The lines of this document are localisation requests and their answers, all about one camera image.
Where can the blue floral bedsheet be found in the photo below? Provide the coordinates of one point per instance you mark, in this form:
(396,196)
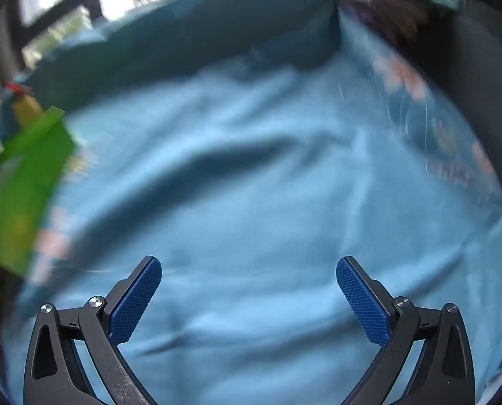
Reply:
(251,177)

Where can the green cardboard box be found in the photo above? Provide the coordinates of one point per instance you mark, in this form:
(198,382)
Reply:
(18,177)

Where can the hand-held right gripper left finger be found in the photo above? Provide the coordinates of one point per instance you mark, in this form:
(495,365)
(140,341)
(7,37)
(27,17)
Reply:
(135,299)

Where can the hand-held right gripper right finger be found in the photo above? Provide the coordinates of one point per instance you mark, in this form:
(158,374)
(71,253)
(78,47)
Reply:
(360,299)

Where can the dark grey chair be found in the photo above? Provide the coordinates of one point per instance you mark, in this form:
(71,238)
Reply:
(470,59)

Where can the yellow drink bottle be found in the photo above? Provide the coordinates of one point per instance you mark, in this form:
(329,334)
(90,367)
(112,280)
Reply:
(25,107)

